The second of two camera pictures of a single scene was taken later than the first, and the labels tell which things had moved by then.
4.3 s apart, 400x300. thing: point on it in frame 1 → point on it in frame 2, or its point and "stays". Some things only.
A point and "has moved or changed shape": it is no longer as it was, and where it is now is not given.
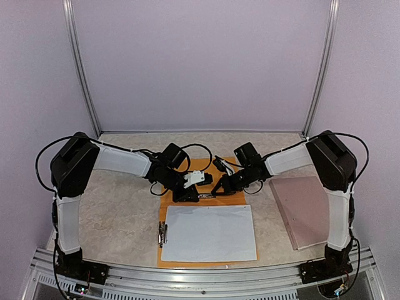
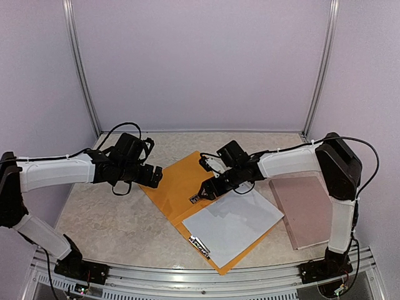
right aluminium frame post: x=331 y=28 stays
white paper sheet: x=203 y=233 has moved or changed shape
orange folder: x=205 y=198 → x=175 y=190
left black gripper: x=183 y=197 → x=157 y=176
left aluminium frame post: x=67 y=7 stays
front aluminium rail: x=282 y=282 stays
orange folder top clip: x=163 y=234 → x=200 y=246
